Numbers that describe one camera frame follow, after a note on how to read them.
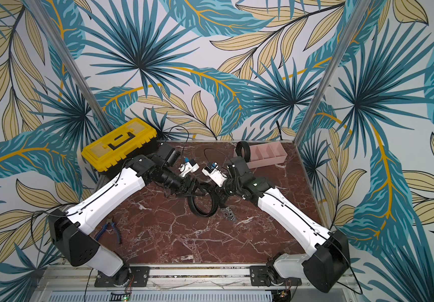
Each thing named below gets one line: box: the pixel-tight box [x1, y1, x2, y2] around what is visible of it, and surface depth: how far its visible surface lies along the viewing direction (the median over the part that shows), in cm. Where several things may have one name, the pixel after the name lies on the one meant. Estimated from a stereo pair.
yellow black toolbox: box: [81, 117, 159, 178], surface depth 97 cm
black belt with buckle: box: [235, 140, 251, 163], surface depth 102 cm
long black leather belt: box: [186, 182, 219, 218], surface depth 69 cm
